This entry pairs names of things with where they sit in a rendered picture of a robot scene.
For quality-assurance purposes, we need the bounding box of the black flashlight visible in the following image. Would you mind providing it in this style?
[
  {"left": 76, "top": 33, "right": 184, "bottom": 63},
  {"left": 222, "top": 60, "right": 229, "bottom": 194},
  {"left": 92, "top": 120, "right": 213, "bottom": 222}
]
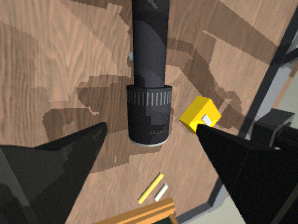
[{"left": 126, "top": 0, "right": 172, "bottom": 147}]

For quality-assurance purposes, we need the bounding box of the white chalk stick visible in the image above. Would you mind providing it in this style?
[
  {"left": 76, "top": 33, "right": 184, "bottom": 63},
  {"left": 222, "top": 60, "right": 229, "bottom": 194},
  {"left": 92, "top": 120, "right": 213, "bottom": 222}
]
[{"left": 155, "top": 183, "right": 168, "bottom": 201}]

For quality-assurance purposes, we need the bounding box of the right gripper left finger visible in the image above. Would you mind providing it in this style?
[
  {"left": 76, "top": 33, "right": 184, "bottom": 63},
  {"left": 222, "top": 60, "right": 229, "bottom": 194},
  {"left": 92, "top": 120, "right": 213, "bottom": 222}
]
[{"left": 0, "top": 122, "right": 107, "bottom": 224}]

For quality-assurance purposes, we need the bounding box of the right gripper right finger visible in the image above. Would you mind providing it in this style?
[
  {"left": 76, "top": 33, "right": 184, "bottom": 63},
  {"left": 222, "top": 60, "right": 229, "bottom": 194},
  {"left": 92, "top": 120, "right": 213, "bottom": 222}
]
[{"left": 196, "top": 123, "right": 298, "bottom": 224}]

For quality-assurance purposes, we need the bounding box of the yellow stick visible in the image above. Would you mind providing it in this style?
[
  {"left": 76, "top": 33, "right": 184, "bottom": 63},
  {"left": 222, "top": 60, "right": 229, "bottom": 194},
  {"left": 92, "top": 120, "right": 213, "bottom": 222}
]
[{"left": 138, "top": 172, "right": 164, "bottom": 204}]

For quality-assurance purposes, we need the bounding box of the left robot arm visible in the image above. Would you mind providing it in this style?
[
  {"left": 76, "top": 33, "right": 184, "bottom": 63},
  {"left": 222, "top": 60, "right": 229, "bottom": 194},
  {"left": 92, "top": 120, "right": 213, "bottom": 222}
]
[{"left": 272, "top": 122, "right": 298, "bottom": 149}]

